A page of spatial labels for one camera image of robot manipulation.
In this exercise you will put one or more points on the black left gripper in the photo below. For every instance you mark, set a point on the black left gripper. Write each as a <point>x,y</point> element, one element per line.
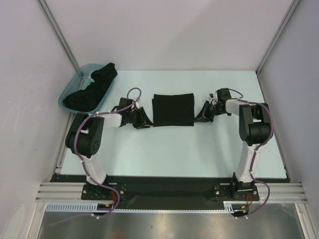
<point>144,122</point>

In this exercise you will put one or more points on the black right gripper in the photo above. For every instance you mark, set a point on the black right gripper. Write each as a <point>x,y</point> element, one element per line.
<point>207,111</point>

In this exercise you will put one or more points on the black t shirt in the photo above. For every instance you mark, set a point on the black t shirt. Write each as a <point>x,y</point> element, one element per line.
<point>173,110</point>

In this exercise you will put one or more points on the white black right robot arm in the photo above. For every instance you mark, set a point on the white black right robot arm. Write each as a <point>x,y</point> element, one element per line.
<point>255,130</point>

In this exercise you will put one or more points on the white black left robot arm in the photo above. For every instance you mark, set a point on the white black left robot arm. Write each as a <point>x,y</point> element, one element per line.
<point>84,138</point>

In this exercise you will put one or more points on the black clothes in basket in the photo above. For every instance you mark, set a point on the black clothes in basket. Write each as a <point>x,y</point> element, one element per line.
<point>94,87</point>

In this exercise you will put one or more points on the teal plastic basket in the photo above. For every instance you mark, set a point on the teal plastic basket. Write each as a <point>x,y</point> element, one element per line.
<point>84,89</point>

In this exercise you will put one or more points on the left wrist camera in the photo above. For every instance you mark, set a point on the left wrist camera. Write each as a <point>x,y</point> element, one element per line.
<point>126,104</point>

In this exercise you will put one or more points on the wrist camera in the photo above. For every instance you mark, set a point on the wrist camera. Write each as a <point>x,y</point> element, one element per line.
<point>126,104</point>
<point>223,94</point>

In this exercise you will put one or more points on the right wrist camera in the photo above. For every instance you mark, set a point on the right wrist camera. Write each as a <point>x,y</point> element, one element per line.
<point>223,94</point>

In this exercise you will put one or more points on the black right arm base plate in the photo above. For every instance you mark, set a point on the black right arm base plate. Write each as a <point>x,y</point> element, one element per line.
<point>229,192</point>

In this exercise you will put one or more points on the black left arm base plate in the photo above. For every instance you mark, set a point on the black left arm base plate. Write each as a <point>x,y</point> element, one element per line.
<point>96,193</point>

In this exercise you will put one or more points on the aluminium frame rail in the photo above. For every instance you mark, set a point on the aluminium frame rail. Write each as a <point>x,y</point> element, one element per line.
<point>59,192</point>

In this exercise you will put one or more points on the light blue slotted cable duct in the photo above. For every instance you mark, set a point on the light blue slotted cable duct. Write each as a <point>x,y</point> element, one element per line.
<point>79,207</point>

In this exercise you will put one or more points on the right aluminium corner post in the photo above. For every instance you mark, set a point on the right aluminium corner post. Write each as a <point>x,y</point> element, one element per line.
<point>279,33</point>

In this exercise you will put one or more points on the aluminium corner post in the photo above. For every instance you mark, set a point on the aluminium corner post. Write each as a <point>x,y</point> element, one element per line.
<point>48,14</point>
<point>279,33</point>

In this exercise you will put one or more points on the left aluminium corner post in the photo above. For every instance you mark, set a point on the left aluminium corner post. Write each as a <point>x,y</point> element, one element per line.
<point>48,14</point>

